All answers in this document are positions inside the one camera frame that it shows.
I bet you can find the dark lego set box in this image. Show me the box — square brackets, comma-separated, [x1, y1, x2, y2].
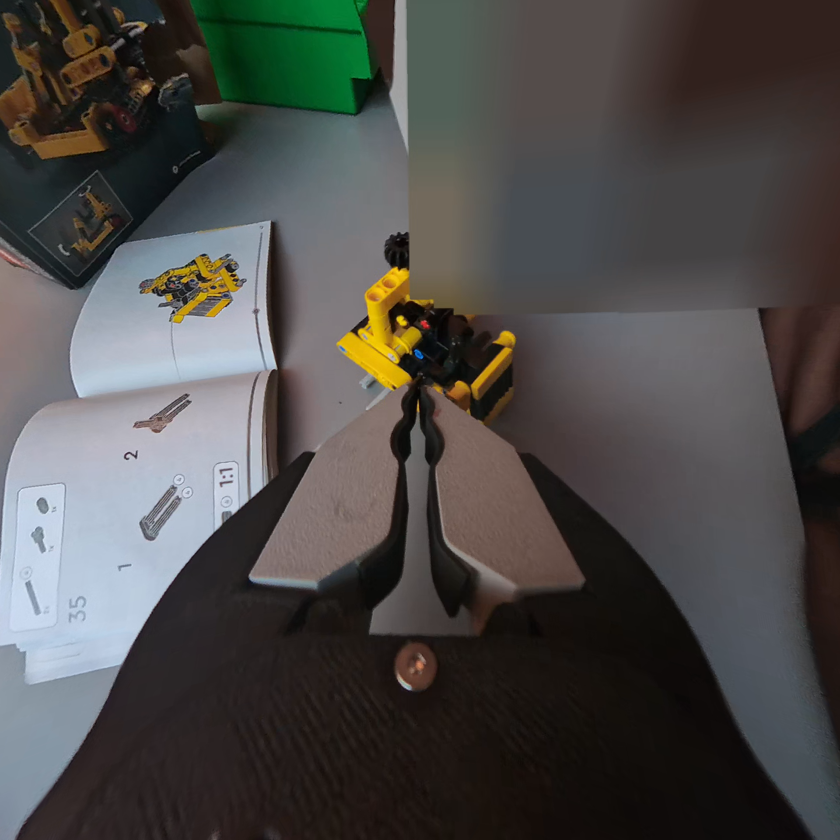
[0, 0, 223, 290]

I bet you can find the white lego instruction booklet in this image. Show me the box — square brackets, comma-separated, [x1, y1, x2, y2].
[0, 220, 280, 685]

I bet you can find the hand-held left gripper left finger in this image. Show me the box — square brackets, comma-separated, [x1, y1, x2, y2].
[248, 385, 419, 616]

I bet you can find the green box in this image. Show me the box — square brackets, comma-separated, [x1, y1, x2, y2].
[189, 0, 383, 117]

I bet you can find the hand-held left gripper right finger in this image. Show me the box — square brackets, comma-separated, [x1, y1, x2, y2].
[419, 385, 585, 632]

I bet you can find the person's leg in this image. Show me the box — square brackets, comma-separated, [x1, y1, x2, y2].
[760, 308, 840, 840]

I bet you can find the yellow and black lego model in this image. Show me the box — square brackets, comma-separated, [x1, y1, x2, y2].
[336, 231, 517, 425]

